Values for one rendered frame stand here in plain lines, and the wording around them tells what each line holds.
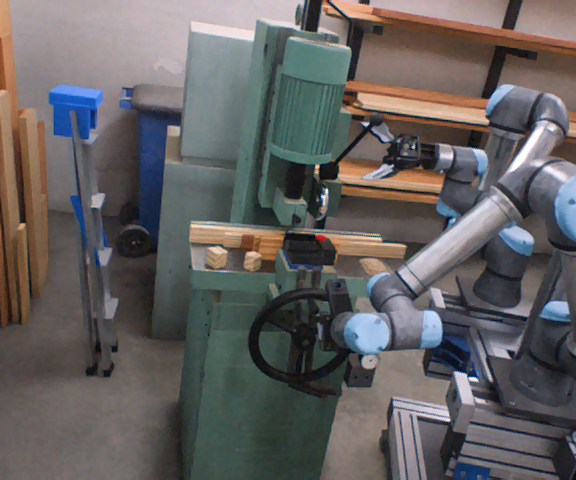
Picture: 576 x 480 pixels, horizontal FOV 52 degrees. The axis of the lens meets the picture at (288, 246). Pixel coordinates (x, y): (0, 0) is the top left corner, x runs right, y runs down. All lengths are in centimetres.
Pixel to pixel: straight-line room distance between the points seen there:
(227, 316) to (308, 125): 57
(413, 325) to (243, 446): 97
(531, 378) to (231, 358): 81
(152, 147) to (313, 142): 193
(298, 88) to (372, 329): 72
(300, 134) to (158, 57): 241
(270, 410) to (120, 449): 68
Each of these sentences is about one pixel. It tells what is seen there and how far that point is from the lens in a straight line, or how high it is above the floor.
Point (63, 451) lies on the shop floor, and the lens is 238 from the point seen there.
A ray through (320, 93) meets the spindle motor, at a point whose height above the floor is 139.
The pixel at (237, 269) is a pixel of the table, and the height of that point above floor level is 90.
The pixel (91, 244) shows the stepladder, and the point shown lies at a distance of 240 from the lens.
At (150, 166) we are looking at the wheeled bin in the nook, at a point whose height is 58.
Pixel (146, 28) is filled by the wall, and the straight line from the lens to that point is 392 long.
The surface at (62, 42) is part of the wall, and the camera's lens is 398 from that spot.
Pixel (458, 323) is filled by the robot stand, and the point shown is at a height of 72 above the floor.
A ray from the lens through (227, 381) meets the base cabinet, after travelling 182.
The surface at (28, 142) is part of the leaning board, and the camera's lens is 295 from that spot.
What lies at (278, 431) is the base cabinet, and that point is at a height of 34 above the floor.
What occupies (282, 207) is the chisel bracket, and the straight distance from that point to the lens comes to 171.
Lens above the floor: 163
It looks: 23 degrees down
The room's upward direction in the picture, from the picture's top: 10 degrees clockwise
